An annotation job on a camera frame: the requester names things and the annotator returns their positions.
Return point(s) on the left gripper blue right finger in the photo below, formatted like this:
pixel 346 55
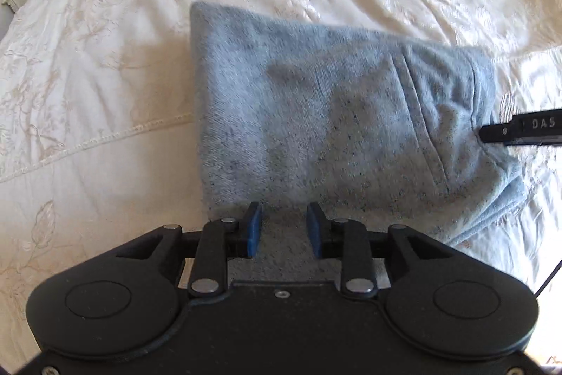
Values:
pixel 348 241

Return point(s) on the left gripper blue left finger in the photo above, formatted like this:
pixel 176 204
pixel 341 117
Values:
pixel 220 241

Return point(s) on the grey-blue speckled pants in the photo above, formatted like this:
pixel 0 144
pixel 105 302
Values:
pixel 375 127

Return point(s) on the cream embroidered bedspread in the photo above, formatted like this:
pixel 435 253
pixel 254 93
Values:
pixel 96 115

